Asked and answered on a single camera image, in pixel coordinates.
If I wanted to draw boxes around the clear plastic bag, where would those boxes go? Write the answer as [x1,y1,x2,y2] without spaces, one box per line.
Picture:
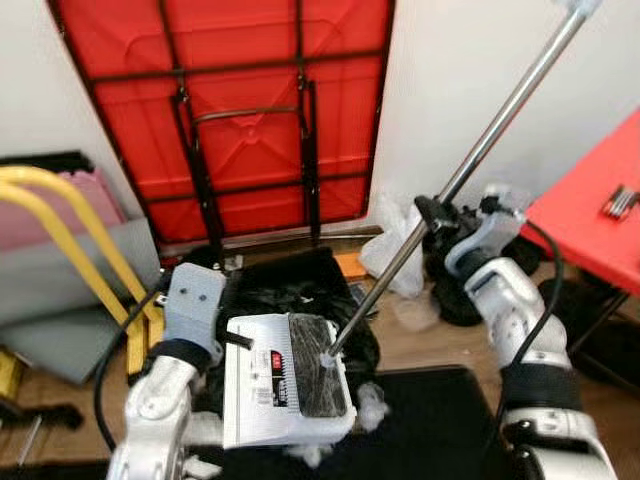
[360,192,441,301]

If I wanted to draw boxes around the black garbage bag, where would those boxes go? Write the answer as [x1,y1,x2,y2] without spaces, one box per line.
[200,248,381,411]

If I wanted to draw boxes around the white box with barcode label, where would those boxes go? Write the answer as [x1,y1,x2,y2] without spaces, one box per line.
[222,312,358,448]

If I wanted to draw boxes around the standing red table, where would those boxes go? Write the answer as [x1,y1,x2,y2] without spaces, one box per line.
[522,108,640,351]

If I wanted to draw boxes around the small orange object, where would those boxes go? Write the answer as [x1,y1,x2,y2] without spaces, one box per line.
[335,252,368,283]

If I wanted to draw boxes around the clear plastic cup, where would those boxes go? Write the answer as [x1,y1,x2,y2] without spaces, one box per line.
[393,293,441,333]

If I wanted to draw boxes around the silver metal pieces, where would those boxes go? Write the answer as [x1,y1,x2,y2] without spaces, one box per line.
[602,186,639,220]

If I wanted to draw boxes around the white crumpled paper wad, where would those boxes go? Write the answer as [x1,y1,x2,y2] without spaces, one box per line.
[283,440,336,471]
[355,385,393,433]

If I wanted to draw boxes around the folded red table black legs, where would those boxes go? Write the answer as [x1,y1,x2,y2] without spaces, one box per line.
[48,0,396,249]

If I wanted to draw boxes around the grey folded cushion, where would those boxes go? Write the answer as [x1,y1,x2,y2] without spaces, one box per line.
[0,220,161,356]

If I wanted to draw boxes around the pink foam puzzle mat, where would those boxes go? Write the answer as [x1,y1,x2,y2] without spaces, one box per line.
[0,170,126,251]

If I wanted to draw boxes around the black foam puzzle mat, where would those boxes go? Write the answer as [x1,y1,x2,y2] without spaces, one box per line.
[0,152,96,176]

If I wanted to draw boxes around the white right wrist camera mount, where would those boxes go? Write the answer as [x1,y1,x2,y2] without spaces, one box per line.
[445,185,528,279]

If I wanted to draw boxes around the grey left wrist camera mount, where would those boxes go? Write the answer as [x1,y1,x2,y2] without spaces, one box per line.
[163,265,227,346]

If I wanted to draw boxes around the yellow metal tube frame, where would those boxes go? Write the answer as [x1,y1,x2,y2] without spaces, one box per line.
[0,165,166,401]

